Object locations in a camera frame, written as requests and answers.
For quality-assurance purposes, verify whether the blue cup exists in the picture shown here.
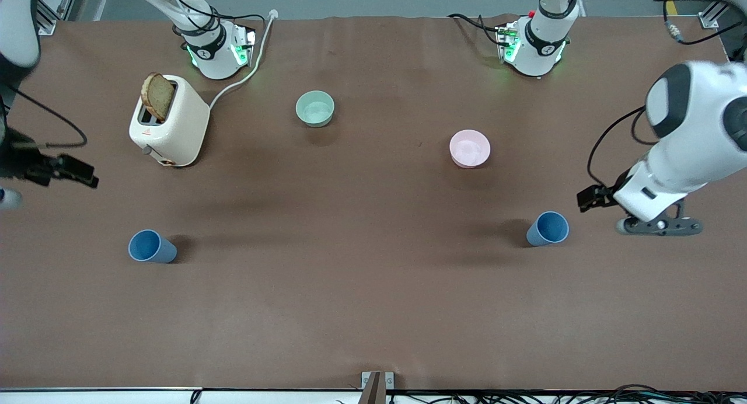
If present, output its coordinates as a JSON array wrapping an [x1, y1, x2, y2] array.
[[128, 229, 178, 264], [526, 211, 570, 248]]

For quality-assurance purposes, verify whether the cream white toaster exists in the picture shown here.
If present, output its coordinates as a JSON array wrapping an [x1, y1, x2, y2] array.
[[128, 74, 211, 168]]

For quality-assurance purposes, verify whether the brown bread slice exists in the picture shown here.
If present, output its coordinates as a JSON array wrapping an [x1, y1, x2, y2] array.
[[141, 72, 176, 122]]

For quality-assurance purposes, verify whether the pink bowl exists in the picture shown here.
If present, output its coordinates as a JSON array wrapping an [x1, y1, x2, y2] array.
[[449, 129, 491, 169]]

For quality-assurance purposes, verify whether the brown table cover sheet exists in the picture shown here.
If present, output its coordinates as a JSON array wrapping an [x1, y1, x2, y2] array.
[[0, 13, 747, 392]]

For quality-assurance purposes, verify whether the green bowl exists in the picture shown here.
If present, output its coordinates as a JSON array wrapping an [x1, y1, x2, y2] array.
[[295, 90, 336, 128]]

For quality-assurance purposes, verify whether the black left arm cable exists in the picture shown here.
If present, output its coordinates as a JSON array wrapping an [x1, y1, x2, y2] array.
[[586, 105, 661, 190]]

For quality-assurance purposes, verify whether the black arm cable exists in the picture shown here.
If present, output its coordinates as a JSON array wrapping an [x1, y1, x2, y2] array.
[[586, 105, 661, 190], [0, 82, 89, 149]]

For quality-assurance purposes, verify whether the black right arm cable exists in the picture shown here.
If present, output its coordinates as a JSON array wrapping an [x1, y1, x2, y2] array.
[[0, 82, 89, 149]]

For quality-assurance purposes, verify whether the aluminium frame profile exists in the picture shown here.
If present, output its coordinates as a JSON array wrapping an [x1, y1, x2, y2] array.
[[34, 0, 81, 38], [698, 0, 731, 30]]

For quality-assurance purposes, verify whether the black cable with connector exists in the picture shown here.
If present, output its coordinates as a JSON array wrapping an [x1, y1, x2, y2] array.
[[652, 0, 731, 46]]

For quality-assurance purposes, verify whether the black right base cable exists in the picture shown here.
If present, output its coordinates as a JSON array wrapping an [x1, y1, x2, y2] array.
[[160, 0, 268, 31]]

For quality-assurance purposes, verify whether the black base cable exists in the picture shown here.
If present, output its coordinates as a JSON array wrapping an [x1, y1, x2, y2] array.
[[160, 0, 268, 31], [447, 12, 504, 45]]

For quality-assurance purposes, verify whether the black left base cable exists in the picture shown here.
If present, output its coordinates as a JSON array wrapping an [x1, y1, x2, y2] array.
[[447, 12, 504, 45]]

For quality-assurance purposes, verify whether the white toaster power cable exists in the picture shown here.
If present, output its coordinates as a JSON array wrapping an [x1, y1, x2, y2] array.
[[208, 9, 280, 110]]

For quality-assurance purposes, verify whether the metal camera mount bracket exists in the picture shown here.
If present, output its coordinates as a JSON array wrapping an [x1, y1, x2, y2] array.
[[361, 371, 396, 404]]

